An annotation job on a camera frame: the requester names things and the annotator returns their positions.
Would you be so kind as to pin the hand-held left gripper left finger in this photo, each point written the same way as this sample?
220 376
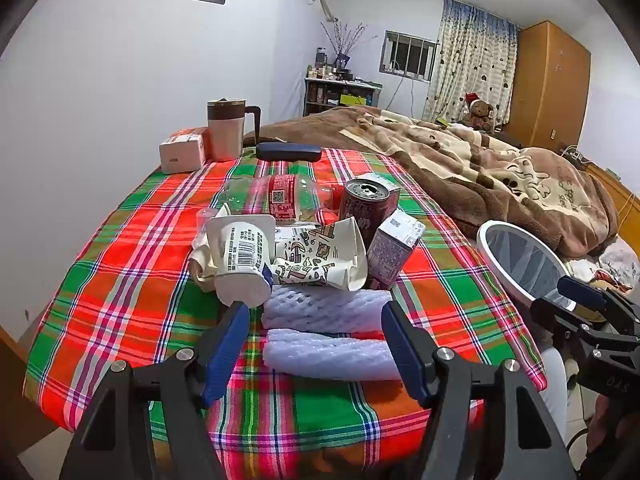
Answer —
227 350

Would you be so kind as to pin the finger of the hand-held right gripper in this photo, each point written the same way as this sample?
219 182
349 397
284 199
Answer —
580 292
555 312

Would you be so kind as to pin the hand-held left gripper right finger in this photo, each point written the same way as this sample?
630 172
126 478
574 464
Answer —
402 350

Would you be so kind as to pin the white barcode yogurt cup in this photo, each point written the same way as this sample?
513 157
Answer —
240 270

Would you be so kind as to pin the cream paper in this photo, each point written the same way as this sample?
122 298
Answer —
202 265

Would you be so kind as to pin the purple white drink carton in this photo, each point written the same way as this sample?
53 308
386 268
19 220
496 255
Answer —
390 255

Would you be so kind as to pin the white round trash bin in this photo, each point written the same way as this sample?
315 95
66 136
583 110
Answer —
483 247

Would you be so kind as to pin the crushed patterned paper cup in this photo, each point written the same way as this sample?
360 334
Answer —
310 255

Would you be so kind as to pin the clear plastic cup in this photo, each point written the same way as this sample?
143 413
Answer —
212 217

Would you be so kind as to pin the dark red soda can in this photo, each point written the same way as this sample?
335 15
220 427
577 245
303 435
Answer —
362 210

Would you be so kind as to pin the clear bottle with red label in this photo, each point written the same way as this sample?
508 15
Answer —
282 195

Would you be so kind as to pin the floral pillow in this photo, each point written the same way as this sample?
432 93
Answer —
617 265

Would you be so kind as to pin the red green plaid tablecloth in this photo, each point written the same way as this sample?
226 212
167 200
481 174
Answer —
125 260

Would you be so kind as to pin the brown printed blanket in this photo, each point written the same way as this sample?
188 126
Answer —
475 175

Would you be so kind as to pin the white orange tissue box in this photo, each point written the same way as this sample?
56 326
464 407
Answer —
182 155

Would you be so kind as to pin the brown teddy bear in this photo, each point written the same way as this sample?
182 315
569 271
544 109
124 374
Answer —
480 112

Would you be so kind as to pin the brown wooden furniture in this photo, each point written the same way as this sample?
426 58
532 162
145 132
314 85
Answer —
25 390

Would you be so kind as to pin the dark blue glasses case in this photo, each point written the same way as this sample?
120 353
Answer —
287 152

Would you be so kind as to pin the wooden wardrobe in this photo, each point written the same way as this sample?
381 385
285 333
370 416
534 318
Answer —
545 85

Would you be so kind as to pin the pink brown lidded mug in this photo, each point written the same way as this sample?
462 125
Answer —
225 135

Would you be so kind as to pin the patterned window curtain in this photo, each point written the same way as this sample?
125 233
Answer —
470 60

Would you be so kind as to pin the cluttered white shelf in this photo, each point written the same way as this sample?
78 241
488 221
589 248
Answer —
340 95

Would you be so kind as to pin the barred window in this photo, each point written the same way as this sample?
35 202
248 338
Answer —
406 55

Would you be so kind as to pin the vase with dry branches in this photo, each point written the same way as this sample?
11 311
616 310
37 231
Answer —
342 45

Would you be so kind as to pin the wooden bed frame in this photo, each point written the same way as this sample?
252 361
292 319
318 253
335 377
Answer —
620 195

